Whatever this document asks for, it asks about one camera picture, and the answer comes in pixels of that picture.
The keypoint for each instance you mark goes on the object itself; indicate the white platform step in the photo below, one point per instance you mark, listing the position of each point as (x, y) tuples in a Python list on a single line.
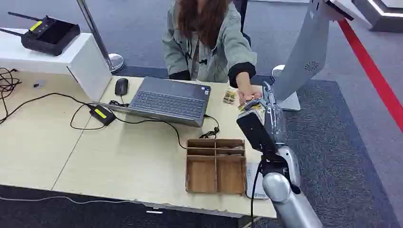
[(382, 12)]

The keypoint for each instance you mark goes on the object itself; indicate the grey laptop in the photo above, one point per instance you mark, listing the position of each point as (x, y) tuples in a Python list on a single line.
[(170, 102)]

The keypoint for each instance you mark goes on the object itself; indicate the white flat pad device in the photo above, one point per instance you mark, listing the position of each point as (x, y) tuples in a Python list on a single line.
[(252, 185)]

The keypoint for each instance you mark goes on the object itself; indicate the wooden divided card box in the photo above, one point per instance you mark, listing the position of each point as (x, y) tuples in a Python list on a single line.
[(216, 166)]

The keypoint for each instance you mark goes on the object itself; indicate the black power adapter yellow label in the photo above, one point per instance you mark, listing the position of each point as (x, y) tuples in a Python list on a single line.
[(102, 114)]

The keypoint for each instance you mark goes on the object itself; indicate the black computer mouse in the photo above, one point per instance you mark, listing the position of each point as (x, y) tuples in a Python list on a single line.
[(121, 86)]

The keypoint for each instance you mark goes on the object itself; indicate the dark wrist camera box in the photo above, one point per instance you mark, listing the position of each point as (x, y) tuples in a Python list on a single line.
[(256, 132)]

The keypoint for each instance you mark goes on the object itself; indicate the person's hand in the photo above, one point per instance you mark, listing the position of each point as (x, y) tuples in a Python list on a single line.
[(246, 89)]

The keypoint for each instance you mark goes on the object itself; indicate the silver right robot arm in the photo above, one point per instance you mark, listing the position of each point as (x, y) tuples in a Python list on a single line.
[(285, 206)]

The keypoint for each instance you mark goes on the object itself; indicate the dark chair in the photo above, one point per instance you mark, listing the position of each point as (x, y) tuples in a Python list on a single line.
[(243, 19)]

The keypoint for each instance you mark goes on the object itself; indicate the white cabinet block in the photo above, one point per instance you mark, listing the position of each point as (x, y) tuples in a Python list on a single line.
[(85, 66)]

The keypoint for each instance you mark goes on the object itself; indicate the metal pole with round base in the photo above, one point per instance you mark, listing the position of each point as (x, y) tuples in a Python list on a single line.
[(100, 41)]

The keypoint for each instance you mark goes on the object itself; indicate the black router with antennas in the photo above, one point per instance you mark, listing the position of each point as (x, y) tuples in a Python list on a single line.
[(48, 34)]

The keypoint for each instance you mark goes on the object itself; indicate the yellow printed card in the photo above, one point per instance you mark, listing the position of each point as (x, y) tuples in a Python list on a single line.
[(248, 108)]

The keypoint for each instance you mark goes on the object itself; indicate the small grey desk sticker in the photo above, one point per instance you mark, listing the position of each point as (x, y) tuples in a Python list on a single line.
[(39, 84)]

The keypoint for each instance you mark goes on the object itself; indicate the person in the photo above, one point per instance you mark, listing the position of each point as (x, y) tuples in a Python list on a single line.
[(217, 47)]

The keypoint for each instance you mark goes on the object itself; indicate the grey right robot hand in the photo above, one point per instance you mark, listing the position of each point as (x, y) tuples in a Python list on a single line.
[(260, 102)]

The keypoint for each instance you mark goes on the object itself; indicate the white kiosk display stand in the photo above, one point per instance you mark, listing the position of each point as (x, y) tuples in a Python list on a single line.
[(303, 53)]

